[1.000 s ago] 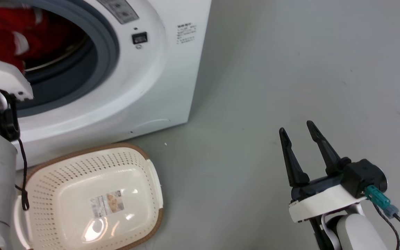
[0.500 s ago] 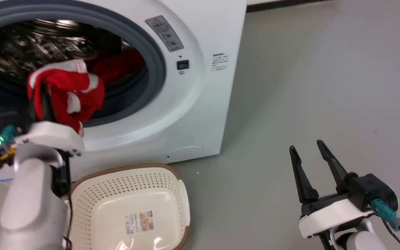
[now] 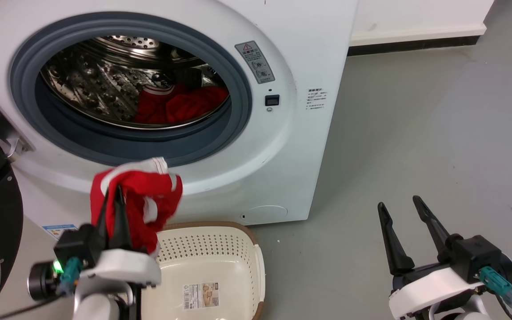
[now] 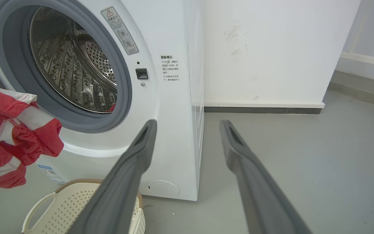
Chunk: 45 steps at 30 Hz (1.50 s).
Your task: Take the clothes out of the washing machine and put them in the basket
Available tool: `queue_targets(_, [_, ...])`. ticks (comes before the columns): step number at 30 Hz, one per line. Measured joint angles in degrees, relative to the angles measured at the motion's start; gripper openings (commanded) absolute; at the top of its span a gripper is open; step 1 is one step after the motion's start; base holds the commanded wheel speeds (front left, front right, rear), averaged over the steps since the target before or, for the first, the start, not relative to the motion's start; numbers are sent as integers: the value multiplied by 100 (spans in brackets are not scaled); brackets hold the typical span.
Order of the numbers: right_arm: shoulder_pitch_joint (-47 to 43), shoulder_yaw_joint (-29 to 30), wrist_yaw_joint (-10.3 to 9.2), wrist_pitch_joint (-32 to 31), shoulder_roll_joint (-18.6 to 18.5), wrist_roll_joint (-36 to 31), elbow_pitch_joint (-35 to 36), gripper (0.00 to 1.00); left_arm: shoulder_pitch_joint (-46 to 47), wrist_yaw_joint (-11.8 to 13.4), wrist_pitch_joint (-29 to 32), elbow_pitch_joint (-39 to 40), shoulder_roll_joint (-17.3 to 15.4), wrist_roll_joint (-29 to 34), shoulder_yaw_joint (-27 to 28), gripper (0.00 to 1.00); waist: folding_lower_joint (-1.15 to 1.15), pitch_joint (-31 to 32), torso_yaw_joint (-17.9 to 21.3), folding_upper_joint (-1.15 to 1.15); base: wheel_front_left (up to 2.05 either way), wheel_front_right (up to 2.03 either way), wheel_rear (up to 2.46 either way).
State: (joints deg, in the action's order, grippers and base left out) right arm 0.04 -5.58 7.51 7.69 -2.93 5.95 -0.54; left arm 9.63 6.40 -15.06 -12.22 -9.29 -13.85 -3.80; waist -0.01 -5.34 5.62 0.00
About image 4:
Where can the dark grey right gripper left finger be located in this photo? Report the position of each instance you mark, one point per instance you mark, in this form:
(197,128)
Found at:
(118,188)

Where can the red and white striped garment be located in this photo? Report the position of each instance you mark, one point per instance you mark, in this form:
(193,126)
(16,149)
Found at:
(11,136)

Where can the warning sticker on washer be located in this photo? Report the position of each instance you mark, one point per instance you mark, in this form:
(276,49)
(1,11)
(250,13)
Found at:
(119,30)

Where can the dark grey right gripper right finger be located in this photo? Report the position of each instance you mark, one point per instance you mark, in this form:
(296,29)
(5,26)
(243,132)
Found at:
(258,191)

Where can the blue energy label sticker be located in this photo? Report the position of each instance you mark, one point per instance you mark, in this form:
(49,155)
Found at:
(51,173)

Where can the white front-load washing machine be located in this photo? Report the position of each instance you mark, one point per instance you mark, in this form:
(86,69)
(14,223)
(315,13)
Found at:
(161,107)

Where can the cream perforated laundry basket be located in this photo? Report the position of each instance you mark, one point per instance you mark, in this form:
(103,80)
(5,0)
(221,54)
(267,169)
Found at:
(63,208)

